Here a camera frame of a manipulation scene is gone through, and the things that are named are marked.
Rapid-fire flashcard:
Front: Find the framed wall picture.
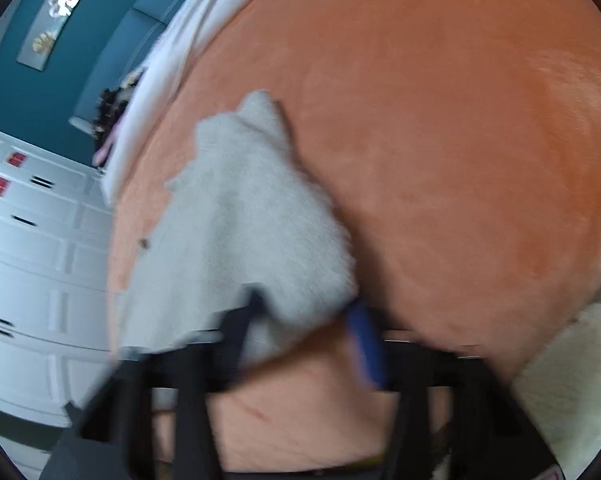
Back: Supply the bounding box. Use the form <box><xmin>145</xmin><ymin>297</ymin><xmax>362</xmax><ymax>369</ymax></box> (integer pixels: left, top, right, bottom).
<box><xmin>16</xmin><ymin>0</ymin><xmax>80</xmax><ymax>72</ymax></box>

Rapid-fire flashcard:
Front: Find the teal upholstered headboard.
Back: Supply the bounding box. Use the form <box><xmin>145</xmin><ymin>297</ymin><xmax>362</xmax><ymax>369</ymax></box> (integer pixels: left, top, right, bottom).
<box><xmin>69</xmin><ymin>0</ymin><xmax>222</xmax><ymax>137</ymax></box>

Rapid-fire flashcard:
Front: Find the white panelled wardrobe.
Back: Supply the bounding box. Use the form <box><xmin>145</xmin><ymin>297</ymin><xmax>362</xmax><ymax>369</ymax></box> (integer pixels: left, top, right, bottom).
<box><xmin>0</xmin><ymin>122</ymin><xmax>120</xmax><ymax>476</ymax></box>

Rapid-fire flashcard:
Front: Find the dark patterned garment pile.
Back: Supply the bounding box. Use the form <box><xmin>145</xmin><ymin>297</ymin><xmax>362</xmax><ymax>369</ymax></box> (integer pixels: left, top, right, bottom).
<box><xmin>92</xmin><ymin>67</ymin><xmax>145</xmax><ymax>170</ymax></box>

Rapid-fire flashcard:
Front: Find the white bed sheet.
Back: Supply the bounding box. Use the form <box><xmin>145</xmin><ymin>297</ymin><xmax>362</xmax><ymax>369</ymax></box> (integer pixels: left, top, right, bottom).
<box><xmin>101</xmin><ymin>0</ymin><xmax>252</xmax><ymax>208</ymax></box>

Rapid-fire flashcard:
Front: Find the light grey knit sweater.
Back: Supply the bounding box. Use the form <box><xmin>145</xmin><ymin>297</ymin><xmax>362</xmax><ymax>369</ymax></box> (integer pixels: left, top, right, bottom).
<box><xmin>115</xmin><ymin>91</ymin><xmax>358</xmax><ymax>364</ymax></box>

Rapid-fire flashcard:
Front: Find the orange plush bed blanket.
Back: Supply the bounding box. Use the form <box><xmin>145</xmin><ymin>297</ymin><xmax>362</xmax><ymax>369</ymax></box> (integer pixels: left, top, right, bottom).
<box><xmin>105</xmin><ymin>0</ymin><xmax>601</xmax><ymax>474</ymax></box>

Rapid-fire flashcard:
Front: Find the cream fluffy rug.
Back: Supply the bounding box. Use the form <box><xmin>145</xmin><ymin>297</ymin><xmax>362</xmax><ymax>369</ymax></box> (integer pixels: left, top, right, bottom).
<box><xmin>514</xmin><ymin>304</ymin><xmax>601</xmax><ymax>479</ymax></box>

